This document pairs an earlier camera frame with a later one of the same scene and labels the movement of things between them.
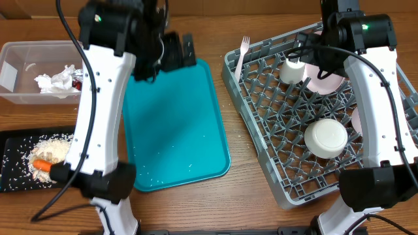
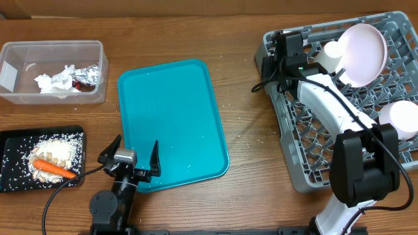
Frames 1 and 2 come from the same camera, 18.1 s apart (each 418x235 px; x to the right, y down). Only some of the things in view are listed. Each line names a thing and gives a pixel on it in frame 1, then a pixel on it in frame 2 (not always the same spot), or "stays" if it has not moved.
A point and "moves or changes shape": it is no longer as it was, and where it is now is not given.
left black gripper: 174,60 → 145,175
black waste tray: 27,156 stays
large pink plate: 326,85 moves or changes shape
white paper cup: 292,72 moves or changes shape
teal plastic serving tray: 173,128 stays
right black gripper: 307,54 → 267,62
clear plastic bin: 41,72 stays
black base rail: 281,231 stays
